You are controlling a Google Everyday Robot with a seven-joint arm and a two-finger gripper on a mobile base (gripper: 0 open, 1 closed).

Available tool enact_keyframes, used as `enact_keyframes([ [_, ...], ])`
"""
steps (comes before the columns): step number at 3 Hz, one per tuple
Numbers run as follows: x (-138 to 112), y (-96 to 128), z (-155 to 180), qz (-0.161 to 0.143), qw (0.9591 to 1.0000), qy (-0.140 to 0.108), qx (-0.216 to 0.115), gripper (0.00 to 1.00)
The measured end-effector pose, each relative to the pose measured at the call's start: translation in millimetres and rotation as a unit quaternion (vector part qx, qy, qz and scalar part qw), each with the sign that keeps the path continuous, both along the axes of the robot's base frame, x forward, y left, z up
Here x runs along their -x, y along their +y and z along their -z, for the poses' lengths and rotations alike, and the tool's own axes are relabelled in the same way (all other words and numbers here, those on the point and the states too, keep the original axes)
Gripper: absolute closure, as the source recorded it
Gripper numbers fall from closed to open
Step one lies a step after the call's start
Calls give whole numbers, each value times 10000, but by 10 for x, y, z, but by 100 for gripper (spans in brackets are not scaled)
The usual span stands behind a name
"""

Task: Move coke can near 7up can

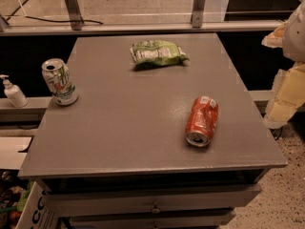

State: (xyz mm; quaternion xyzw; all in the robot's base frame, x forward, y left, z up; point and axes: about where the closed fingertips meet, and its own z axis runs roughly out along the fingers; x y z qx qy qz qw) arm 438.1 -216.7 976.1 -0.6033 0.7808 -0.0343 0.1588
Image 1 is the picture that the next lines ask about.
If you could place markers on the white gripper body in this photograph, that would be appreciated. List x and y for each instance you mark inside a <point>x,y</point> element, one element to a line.
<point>295,38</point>

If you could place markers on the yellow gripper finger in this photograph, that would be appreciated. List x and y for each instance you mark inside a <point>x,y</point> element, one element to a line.
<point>276,39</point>
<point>288,95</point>

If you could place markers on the red crushed coke can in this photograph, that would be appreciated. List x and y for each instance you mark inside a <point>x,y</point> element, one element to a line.
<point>202,121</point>

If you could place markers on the white green 7up can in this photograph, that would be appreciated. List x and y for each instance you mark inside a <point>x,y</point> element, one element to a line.
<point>58,79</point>

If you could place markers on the green chip bag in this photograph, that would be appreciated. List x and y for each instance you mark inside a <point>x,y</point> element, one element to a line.
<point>157,52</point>

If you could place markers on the top drawer knob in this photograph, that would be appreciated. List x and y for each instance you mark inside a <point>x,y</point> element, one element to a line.
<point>155,209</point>

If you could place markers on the grey lower drawer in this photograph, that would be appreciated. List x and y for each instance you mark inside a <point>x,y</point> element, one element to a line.
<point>164,220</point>

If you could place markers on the grey drawer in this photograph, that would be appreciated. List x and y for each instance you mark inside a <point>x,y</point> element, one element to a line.
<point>164,220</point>
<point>178,199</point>

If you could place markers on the grey top drawer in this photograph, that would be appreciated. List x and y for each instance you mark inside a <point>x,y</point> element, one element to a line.
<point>178,199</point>

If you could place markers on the white pump bottle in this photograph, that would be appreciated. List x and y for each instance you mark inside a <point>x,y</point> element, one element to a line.
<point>13,93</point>

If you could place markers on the white cardboard box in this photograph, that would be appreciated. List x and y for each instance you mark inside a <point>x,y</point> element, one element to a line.
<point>36,215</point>

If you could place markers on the right metal bracket post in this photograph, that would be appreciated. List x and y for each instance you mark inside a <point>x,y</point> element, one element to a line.
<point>197,13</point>

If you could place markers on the metal bracket post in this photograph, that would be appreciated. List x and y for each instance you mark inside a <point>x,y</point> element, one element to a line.
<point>197,13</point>
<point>74,13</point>

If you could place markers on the left metal bracket post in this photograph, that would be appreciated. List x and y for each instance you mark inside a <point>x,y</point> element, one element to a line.
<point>74,13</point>

